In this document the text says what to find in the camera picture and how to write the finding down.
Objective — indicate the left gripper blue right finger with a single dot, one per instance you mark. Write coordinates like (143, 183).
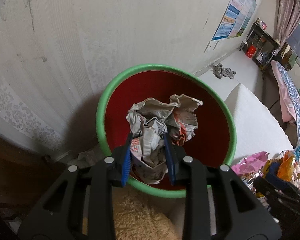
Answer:
(170, 158)

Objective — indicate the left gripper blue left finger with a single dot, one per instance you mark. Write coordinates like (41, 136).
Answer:
(125, 160)

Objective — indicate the orange snack bag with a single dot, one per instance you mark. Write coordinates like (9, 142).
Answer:
(286, 167)

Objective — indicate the paper wrapper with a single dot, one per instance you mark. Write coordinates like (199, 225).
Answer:
(149, 120)

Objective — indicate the pink purple wrapper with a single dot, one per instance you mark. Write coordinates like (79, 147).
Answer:
(251, 163)

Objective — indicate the red bin with green rim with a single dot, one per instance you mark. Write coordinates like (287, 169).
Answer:
(134, 85)

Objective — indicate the white table pad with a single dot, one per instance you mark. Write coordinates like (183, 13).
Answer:
(256, 129)

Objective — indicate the bed with plaid quilt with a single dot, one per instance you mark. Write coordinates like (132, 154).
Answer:
(289, 97)

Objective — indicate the grey shoe left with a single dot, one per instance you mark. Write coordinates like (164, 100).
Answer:
(218, 71)

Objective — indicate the grey shoe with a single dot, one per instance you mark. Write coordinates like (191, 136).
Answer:
(227, 72)
(218, 71)

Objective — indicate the grey shoe right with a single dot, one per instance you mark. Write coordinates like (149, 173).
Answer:
(227, 72)

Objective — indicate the red bucket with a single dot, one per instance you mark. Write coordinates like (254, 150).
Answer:
(251, 50)

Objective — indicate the dark side table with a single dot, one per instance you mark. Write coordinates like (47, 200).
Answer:
(266, 46)

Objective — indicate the blue learning poster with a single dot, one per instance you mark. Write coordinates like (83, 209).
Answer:
(227, 21)

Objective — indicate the white grid poster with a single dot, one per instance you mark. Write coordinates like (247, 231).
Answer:
(243, 9)

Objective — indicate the green blue poster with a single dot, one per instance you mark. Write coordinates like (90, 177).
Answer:
(252, 6)

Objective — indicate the pink floral curtain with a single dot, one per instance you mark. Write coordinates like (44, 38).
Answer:
(287, 19)

